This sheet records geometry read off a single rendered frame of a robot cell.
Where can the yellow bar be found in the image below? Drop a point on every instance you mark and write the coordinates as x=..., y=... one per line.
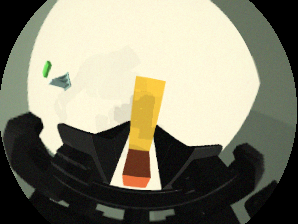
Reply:
x=146, y=106

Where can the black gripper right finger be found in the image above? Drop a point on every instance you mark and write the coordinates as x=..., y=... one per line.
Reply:
x=173, y=156

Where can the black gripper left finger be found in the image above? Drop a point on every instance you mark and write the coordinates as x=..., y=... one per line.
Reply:
x=105, y=147

